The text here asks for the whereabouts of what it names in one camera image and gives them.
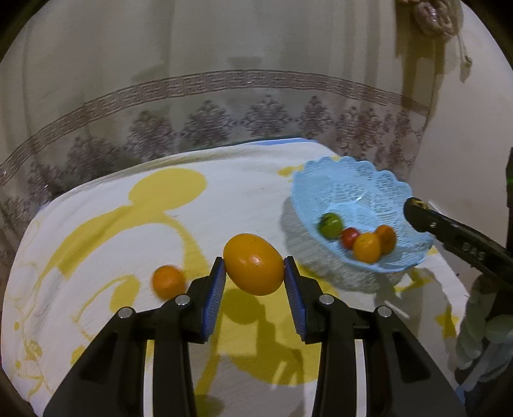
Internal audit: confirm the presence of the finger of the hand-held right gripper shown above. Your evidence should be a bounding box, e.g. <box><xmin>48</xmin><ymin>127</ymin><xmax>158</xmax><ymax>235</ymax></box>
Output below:
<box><xmin>403</xmin><ymin>196</ymin><xmax>513</xmax><ymax>287</ymax></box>

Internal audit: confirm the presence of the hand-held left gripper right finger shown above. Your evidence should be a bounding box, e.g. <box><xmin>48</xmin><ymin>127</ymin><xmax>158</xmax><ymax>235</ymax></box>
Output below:
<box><xmin>282</xmin><ymin>256</ymin><xmax>467</xmax><ymax>417</ymax></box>

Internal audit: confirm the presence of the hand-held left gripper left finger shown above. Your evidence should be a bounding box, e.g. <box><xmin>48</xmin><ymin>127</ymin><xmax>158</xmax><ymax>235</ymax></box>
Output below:
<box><xmin>42</xmin><ymin>257</ymin><xmax>227</xmax><ymax>417</ymax></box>

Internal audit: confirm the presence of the large oval orange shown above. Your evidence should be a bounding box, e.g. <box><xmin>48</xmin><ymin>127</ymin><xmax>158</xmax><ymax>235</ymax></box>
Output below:
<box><xmin>223</xmin><ymin>233</ymin><xmax>285</xmax><ymax>296</ymax></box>

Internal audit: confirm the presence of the round orange mandarin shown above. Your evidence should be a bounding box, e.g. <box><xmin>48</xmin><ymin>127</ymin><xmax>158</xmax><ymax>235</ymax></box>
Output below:
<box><xmin>376</xmin><ymin>225</ymin><xmax>397</xmax><ymax>255</ymax></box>

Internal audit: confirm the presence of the large green tomato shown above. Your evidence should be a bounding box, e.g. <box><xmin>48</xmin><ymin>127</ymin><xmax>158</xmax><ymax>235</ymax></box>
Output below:
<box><xmin>317</xmin><ymin>212</ymin><xmax>344</xmax><ymax>240</ymax></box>

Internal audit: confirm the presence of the red tomato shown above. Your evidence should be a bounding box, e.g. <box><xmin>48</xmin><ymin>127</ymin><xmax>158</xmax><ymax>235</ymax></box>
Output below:
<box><xmin>341</xmin><ymin>227</ymin><xmax>360</xmax><ymax>250</ymax></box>

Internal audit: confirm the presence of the small orange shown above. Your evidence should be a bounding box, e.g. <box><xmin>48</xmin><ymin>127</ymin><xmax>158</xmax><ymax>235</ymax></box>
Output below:
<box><xmin>152</xmin><ymin>265</ymin><xmax>187</xmax><ymax>299</ymax></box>
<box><xmin>353</xmin><ymin>233</ymin><xmax>381</xmax><ymax>264</ymax></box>

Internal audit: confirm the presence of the light blue plastic basket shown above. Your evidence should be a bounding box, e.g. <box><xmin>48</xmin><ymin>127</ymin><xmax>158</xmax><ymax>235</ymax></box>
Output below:
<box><xmin>292</xmin><ymin>157</ymin><xmax>435</xmax><ymax>274</ymax></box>

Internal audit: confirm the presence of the person's right hand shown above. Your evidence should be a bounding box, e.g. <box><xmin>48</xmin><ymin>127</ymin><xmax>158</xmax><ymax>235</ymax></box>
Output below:
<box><xmin>455</xmin><ymin>275</ymin><xmax>513</xmax><ymax>391</ymax></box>

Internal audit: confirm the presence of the white and yellow blanket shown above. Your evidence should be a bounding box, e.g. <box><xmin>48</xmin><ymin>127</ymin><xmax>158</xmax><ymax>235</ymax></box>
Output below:
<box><xmin>0</xmin><ymin>138</ymin><xmax>474</xmax><ymax>417</ymax></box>

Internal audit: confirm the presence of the crocheted curtain tieback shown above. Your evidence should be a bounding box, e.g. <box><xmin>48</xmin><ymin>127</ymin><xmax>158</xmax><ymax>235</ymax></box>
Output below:
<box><xmin>395</xmin><ymin>0</ymin><xmax>474</xmax><ymax>83</ymax></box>

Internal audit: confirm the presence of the beige patterned curtain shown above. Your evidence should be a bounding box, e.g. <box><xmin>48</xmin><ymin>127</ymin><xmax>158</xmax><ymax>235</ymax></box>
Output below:
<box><xmin>0</xmin><ymin>0</ymin><xmax>442</xmax><ymax>257</ymax></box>

